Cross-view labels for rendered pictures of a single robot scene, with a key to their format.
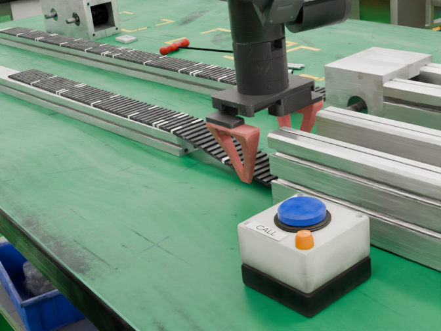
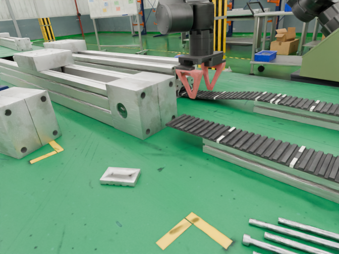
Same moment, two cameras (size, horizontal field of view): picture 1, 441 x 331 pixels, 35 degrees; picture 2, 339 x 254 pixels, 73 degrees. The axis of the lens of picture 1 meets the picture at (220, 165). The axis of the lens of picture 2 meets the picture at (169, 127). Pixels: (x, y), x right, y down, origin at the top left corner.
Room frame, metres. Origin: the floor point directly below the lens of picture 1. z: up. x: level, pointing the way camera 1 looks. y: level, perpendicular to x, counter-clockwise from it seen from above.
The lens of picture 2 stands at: (1.28, -0.22, 0.99)
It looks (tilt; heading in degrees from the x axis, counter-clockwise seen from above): 27 degrees down; 172
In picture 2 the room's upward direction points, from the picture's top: 5 degrees counter-clockwise
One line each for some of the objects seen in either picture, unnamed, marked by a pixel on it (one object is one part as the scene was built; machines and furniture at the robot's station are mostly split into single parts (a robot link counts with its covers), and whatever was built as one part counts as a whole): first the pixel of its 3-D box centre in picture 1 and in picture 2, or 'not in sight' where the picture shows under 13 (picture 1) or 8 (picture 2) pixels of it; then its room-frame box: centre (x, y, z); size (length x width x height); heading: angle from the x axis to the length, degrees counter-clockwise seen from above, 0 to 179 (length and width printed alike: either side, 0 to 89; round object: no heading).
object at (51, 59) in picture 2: not in sight; (45, 63); (0.50, -0.49, 0.87); 0.16 x 0.11 x 0.07; 39
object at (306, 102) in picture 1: (283, 125); (195, 78); (0.75, -0.08, 0.84); 0.07 x 0.07 x 0.09; 38
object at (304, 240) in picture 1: (304, 238); not in sight; (0.48, -0.06, 0.85); 0.02 x 0.02 x 0.01
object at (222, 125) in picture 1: (251, 139); (207, 73); (0.72, -0.04, 0.84); 0.07 x 0.07 x 0.09; 38
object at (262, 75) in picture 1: (261, 71); (201, 45); (0.74, -0.06, 0.91); 0.10 x 0.07 x 0.07; 128
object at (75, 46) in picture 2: not in sight; (65, 49); (0.18, -0.50, 0.87); 0.16 x 0.11 x 0.07; 39
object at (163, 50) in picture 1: (201, 48); not in sight; (1.37, 0.01, 0.79); 0.16 x 0.08 x 0.02; 49
